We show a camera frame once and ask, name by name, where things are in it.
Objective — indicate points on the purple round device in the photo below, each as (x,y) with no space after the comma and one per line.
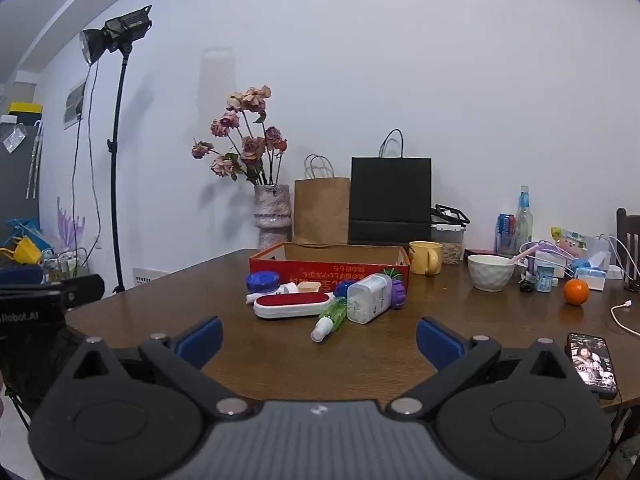
(532,249)

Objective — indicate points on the yellow mug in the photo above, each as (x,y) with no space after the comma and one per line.
(422,257)

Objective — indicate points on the blue round jar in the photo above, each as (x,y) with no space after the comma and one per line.
(262,280)

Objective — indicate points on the clear glass bottle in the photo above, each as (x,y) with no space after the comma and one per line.
(523,220)

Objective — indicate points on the brown paper bag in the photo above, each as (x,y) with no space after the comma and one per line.
(322,210)

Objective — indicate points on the red cardboard box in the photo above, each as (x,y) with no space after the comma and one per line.
(310,270)

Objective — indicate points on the yellow plastic basket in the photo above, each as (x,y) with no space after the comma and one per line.
(25,251)

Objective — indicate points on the orange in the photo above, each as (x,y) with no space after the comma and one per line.
(576,292)

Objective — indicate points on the pink mottled vase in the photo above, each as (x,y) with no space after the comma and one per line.
(272,210)

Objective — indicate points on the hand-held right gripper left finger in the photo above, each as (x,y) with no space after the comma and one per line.
(200,342)

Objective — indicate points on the purple cap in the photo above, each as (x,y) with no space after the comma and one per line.
(397,294)

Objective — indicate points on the white bowl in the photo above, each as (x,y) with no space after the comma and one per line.
(490,272)

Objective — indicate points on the dried roses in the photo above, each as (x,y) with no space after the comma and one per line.
(250,147)

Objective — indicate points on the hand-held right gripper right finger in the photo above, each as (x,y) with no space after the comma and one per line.
(440,342)

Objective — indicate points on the black paper bag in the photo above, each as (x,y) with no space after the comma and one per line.
(390,195)

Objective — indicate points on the black studio light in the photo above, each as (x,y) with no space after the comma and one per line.
(125,27)

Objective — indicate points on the blue drink can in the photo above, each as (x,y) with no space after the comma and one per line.
(504,230)

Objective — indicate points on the white plastic bottle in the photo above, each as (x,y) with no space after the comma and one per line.
(367,297)

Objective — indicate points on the yellow box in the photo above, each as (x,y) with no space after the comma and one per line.
(25,108)

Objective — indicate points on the wall poster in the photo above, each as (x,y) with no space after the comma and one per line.
(75,102)

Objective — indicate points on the blue tissue pack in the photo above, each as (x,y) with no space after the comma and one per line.
(590,275)

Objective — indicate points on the colourful snack packet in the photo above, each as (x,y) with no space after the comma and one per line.
(570,237)

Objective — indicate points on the dark wooden chair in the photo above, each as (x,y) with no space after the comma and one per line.
(627,240)

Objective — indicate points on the black smartphone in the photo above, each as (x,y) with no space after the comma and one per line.
(592,365)

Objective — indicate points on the pink spoon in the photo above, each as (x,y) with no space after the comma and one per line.
(525,255)

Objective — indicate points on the small beige box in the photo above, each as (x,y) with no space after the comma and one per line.
(309,286)

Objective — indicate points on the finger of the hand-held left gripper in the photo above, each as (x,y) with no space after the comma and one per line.
(82,287)
(20,275)

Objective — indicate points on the green spray bottle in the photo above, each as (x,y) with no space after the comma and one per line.
(336,312)

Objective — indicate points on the small black object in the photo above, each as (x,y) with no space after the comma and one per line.
(526,287)

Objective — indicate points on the clear food container black lid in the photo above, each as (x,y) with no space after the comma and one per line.
(450,250)

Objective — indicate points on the small blue cap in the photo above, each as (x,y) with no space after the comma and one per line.
(342,288)

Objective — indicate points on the purple flower wall sticker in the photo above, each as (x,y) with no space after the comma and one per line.
(65,225)

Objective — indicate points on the blue yogurt cup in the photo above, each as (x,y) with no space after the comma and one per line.
(544,280)

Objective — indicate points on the grey cabinet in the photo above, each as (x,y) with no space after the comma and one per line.
(20,175)

